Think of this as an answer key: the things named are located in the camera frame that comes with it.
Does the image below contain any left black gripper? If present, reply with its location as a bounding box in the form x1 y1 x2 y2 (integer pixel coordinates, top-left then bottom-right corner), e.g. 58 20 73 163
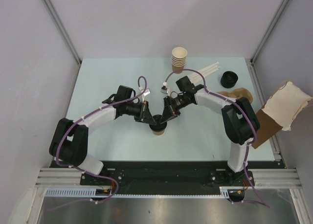
124 101 156 125

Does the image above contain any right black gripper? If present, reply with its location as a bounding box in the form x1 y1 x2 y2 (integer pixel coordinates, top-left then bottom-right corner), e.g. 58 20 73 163
160 93 191 124

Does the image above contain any brown paper coffee cup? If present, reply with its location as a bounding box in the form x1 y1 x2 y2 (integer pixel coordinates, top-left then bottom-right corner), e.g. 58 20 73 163
152 129 165 135

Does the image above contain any black plastic cup lid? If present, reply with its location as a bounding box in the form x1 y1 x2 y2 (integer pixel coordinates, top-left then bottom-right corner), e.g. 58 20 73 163
149 114 167 129

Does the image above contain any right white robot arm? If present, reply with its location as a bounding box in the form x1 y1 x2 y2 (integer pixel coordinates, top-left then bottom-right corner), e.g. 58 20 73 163
160 76 260 185

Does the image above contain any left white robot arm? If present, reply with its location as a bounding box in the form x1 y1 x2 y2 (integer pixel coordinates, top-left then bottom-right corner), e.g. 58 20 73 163
49 86 157 185

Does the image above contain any brown paper takeout bag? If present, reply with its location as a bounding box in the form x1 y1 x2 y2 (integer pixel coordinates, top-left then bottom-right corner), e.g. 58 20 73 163
252 80 313 149

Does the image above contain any bundle of white straws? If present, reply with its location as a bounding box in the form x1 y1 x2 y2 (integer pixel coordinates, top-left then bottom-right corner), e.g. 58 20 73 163
187 62 220 84

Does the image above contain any stack of brown paper cups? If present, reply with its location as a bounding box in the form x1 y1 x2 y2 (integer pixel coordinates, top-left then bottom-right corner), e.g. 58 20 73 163
172 47 188 74

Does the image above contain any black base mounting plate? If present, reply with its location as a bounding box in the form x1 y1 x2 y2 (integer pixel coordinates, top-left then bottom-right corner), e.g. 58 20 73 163
50 160 284 195

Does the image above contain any brown cardboard cup carrier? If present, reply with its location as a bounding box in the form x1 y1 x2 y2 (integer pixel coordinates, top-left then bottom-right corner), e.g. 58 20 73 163
218 88 253 103

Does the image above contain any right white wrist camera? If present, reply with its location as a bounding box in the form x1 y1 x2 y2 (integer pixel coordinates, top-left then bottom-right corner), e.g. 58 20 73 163
160 82 170 95

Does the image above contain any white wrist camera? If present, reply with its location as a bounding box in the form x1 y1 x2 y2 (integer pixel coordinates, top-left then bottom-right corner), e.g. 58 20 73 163
160 82 170 95
139 87 151 96

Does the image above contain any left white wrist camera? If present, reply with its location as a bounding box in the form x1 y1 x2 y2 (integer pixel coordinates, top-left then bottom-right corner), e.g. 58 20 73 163
139 87 151 96

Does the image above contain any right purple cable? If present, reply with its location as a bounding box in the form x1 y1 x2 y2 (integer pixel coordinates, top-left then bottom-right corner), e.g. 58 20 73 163
163 68 271 208

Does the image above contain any purple cable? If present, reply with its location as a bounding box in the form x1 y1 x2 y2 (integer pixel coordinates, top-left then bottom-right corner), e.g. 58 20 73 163
46 76 148 210
163 68 271 208

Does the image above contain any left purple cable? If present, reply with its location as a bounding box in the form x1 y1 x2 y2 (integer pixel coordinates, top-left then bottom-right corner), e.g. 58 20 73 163
46 76 148 210

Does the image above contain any white slotted cable duct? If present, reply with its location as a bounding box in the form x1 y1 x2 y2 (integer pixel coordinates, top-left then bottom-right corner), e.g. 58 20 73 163
45 188 229 199

